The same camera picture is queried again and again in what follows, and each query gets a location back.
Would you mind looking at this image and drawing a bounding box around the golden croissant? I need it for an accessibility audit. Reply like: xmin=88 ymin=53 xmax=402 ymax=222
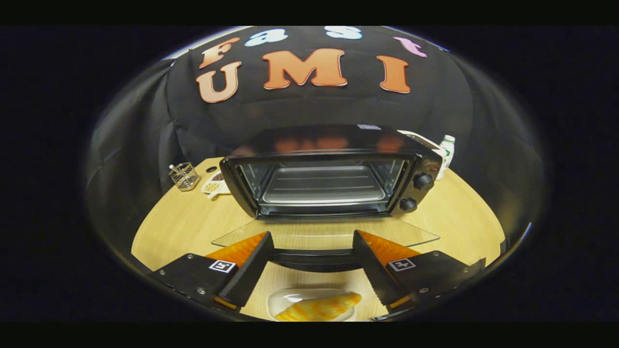
xmin=274 ymin=292 xmax=363 ymax=322

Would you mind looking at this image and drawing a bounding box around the clear glass plate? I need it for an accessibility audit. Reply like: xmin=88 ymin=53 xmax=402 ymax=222
xmin=266 ymin=288 xmax=359 ymax=322

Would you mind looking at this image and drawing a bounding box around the black toaster oven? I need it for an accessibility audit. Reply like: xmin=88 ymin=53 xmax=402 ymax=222
xmin=211 ymin=124 xmax=443 ymax=273

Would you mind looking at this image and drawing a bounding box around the small white bottle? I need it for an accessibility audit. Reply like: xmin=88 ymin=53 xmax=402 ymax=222
xmin=435 ymin=135 xmax=456 ymax=181

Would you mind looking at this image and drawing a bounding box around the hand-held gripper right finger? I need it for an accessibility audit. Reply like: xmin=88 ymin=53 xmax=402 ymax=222
xmin=352 ymin=230 xmax=486 ymax=314

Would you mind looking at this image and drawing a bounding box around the small white patterned dish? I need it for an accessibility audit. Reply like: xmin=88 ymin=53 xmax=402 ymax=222
xmin=201 ymin=170 xmax=232 ymax=200

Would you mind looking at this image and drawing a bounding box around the black backdrop cloth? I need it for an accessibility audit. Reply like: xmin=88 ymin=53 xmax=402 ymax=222
xmin=87 ymin=26 xmax=547 ymax=254

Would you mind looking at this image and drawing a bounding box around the small wire basket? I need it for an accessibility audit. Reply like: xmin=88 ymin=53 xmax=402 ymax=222
xmin=168 ymin=162 xmax=201 ymax=192

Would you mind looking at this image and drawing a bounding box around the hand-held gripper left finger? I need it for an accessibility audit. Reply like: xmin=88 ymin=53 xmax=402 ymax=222
xmin=149 ymin=231 xmax=274 ymax=315

